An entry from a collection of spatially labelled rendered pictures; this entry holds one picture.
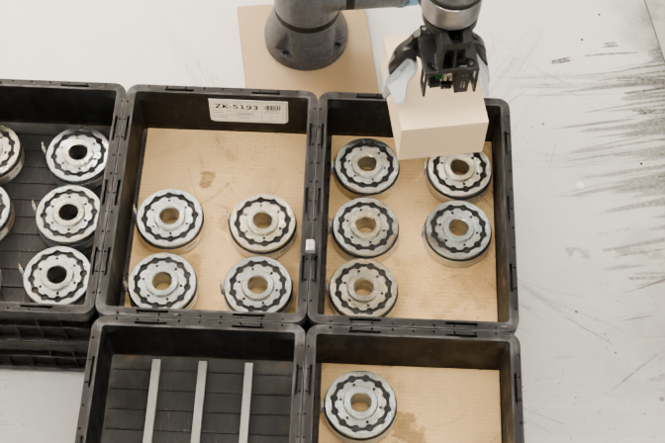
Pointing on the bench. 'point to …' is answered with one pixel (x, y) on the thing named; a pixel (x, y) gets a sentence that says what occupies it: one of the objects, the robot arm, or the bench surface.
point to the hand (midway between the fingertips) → (433, 87)
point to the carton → (434, 116)
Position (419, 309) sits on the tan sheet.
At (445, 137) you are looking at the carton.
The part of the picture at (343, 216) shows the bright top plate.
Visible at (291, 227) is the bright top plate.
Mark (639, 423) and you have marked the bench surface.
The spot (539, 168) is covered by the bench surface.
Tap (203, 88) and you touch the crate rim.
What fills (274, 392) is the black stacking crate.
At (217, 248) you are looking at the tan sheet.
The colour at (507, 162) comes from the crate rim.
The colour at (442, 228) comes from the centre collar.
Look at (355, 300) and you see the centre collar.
